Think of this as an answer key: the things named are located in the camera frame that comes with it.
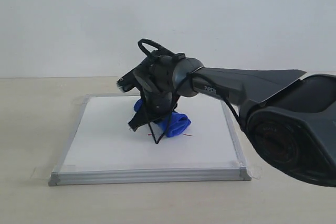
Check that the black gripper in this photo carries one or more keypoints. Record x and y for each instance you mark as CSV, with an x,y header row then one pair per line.
x,y
155,107

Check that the blue microfibre cloth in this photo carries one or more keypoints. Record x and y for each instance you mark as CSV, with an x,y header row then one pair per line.
x,y
174,125

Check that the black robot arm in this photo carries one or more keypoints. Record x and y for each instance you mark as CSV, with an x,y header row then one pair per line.
x,y
288,117

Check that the clear tape back left corner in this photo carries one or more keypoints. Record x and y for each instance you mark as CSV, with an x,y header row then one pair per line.
x,y
78,101

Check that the clear tape corner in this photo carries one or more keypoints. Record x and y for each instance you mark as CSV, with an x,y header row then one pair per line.
x,y
248,172
50,173
78,101

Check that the clear tape front left corner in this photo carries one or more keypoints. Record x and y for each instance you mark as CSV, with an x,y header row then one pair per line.
x,y
50,173

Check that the clear tape front right corner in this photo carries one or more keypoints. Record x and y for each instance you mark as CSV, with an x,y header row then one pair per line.
x,y
248,172

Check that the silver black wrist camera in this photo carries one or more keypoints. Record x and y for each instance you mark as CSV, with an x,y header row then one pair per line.
x,y
133,79

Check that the white board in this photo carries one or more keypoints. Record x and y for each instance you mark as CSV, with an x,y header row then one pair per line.
x,y
102,149

